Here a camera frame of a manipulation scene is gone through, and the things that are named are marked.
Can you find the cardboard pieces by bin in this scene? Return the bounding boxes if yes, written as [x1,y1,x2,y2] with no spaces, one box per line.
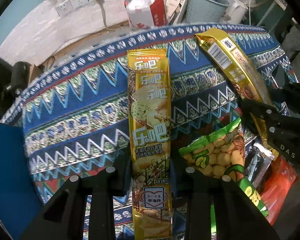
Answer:
[166,0,188,25]

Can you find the red snack bag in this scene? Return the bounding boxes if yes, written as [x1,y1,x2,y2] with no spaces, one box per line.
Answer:
[261,156,300,225]

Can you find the white electric kettle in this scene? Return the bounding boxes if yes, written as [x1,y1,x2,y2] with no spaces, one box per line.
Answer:
[220,0,248,24]

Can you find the blue patterned tablecloth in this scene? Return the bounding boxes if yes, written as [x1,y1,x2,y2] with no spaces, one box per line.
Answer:
[1,23,300,239]

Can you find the silver foil snack bag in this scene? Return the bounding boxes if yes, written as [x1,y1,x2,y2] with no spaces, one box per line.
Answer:
[244,142,275,188]

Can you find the grey plug and cable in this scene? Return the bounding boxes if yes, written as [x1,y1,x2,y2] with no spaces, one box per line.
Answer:
[39,0,131,68]

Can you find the gold chip packet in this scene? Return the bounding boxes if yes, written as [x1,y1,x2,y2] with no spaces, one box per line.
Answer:
[194,28,280,160]
[127,49,173,239]

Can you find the black round speaker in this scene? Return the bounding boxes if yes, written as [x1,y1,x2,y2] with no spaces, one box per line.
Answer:
[5,61,31,97]

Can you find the green peanut snack bag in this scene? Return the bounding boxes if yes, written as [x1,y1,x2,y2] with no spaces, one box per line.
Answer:
[178,118,269,217]

